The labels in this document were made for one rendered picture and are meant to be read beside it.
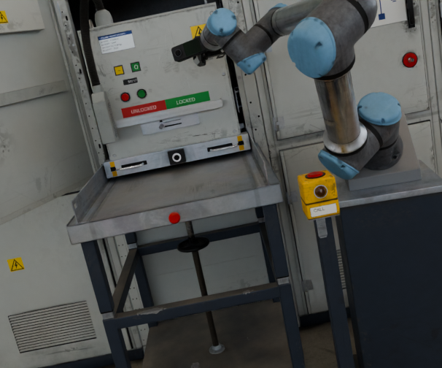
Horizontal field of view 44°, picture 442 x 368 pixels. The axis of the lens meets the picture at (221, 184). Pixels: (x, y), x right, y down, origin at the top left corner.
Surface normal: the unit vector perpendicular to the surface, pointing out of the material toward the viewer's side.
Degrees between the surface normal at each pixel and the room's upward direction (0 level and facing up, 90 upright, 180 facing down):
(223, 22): 75
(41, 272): 90
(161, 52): 90
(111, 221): 90
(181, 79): 90
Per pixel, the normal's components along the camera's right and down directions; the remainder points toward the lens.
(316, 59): -0.74, 0.60
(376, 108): -0.12, -0.56
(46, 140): 0.89, -0.07
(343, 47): 0.63, 0.41
